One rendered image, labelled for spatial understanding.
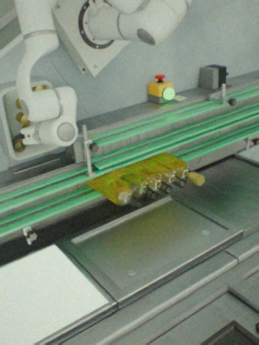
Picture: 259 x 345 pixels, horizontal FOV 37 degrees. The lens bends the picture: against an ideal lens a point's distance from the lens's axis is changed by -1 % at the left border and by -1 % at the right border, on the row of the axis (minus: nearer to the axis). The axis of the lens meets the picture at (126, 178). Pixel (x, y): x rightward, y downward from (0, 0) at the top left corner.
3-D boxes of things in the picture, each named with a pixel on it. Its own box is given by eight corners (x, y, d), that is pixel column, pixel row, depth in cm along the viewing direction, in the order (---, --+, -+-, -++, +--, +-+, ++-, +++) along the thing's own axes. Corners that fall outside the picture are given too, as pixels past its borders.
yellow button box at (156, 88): (147, 100, 153) (159, 104, 148) (146, 81, 150) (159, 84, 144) (161, 96, 157) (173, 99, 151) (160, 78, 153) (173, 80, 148)
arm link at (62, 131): (43, 89, 95) (78, 83, 100) (29, 92, 104) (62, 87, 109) (56, 149, 98) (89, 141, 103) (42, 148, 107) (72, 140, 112)
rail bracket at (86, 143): (75, 169, 129) (95, 182, 120) (68, 121, 121) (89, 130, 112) (83, 166, 130) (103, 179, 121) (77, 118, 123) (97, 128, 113)
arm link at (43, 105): (48, 37, 104) (66, 115, 107) (1, 41, 97) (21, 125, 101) (61, 28, 96) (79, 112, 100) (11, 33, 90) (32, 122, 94)
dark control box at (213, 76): (198, 85, 167) (213, 89, 160) (198, 67, 163) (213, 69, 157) (212, 82, 171) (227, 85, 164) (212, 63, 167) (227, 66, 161)
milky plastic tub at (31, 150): (3, 155, 126) (12, 162, 120) (-13, 86, 116) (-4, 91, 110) (52, 139, 135) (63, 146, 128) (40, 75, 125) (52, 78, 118)
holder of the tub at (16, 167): (7, 169, 129) (15, 176, 123) (-13, 86, 117) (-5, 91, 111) (53, 153, 137) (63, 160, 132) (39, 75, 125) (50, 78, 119)
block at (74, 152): (65, 158, 133) (75, 164, 128) (61, 132, 129) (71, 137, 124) (74, 155, 135) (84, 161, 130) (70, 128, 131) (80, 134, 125)
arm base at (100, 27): (71, 5, 115) (101, 3, 104) (101, -16, 119) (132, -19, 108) (93, 51, 124) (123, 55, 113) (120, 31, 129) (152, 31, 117)
